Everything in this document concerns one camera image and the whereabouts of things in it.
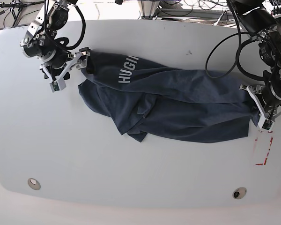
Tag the table grommet hole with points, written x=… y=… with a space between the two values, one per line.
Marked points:
x=34 y=184
x=239 y=193

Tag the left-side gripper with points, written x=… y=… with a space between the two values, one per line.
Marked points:
x=267 y=99

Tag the right-side robot arm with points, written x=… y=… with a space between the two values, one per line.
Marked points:
x=40 y=41

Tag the black tripod stand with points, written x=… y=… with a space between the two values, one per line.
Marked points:
x=16 y=8

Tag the metal frame post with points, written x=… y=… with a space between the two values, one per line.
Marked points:
x=148 y=8

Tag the right-side wrist camera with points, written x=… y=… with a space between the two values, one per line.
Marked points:
x=57 y=85

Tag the left table grommet hole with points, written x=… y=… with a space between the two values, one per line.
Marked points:
x=34 y=184

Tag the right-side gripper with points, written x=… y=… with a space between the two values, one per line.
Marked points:
x=60 y=65

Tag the dark blue T-shirt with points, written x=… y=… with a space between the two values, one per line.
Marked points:
x=144 y=97

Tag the right table grommet hole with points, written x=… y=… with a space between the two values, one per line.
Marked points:
x=239 y=193

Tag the left-side wrist camera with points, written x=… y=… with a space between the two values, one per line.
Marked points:
x=268 y=125

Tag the red tape rectangle marking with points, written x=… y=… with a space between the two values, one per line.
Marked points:
x=262 y=146

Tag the left-side robot arm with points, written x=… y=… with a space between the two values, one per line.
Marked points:
x=250 y=15

